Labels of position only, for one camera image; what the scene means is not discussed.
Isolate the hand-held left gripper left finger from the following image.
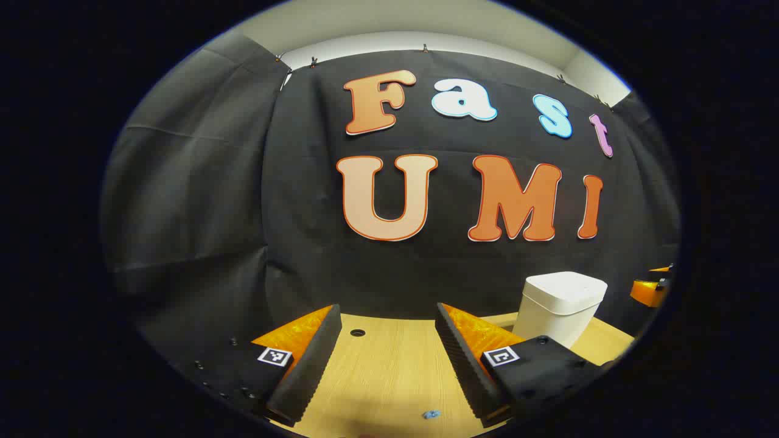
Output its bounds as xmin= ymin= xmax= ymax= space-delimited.
xmin=176 ymin=304 xmax=343 ymax=428

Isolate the wooden desktop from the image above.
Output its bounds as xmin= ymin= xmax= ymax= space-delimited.
xmin=268 ymin=312 xmax=637 ymax=438

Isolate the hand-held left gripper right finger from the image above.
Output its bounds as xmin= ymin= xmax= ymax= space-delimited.
xmin=435 ymin=302 xmax=609 ymax=428

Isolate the black backdrop cloth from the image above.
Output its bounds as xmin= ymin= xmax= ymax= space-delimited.
xmin=100 ymin=32 xmax=681 ymax=390

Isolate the white desktop garbage bin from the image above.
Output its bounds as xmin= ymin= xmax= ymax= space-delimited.
xmin=512 ymin=272 xmax=608 ymax=350

